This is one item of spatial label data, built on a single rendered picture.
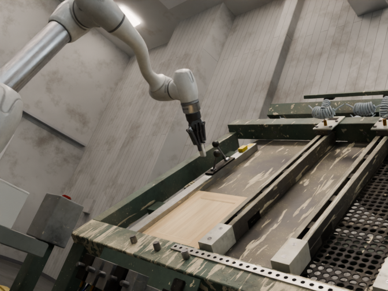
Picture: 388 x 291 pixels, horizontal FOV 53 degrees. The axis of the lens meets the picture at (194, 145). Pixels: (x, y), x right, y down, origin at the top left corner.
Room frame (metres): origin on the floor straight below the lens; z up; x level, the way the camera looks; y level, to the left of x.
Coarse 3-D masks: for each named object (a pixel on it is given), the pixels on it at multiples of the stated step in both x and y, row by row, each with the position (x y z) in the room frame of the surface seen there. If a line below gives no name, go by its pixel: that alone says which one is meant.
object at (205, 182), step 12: (240, 156) 1.97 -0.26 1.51; (228, 168) 1.93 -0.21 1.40; (204, 180) 1.84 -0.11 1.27; (216, 180) 1.88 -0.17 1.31; (180, 192) 1.81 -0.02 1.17; (192, 192) 1.79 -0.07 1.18; (168, 204) 1.74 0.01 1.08; (156, 216) 1.68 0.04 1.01; (132, 228) 1.66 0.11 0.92; (144, 228) 1.65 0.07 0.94
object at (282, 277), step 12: (192, 252) 1.35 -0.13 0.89; (204, 252) 1.33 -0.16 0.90; (228, 264) 1.24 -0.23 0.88; (240, 264) 1.22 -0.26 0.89; (252, 264) 1.20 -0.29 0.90; (264, 276) 1.15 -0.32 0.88; (276, 276) 1.13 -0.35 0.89; (288, 276) 1.11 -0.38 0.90; (312, 288) 1.04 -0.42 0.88; (324, 288) 1.03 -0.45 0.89; (336, 288) 1.02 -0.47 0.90
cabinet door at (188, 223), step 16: (208, 192) 1.77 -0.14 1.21; (176, 208) 1.73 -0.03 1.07; (192, 208) 1.69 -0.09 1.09; (208, 208) 1.65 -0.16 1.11; (224, 208) 1.61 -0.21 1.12; (160, 224) 1.66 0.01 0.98; (176, 224) 1.63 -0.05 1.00; (192, 224) 1.59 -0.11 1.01; (208, 224) 1.55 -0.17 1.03; (176, 240) 1.52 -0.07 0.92; (192, 240) 1.49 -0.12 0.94
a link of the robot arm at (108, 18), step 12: (84, 0) 1.24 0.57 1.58; (96, 0) 1.24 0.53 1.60; (108, 0) 1.26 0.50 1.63; (84, 12) 1.29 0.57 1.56; (96, 12) 1.27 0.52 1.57; (108, 12) 1.28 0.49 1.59; (120, 12) 1.31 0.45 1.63; (84, 24) 1.35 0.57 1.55; (96, 24) 1.33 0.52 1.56; (108, 24) 1.32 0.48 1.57
